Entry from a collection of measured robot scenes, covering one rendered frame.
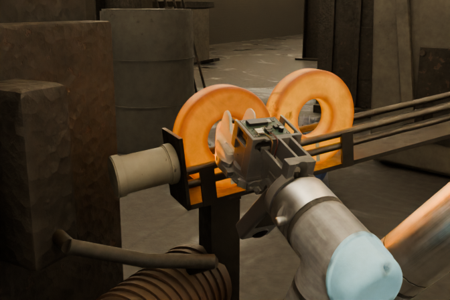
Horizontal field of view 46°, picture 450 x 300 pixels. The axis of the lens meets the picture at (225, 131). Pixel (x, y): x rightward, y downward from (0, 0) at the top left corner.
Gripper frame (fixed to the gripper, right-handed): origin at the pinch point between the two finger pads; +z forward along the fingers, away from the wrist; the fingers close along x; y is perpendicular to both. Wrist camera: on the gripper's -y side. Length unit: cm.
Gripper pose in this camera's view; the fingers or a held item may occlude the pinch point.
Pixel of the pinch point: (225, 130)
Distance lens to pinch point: 79.0
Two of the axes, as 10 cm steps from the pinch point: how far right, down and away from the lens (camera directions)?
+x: -9.0, 1.0, -4.2
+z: -4.1, -5.0, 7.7
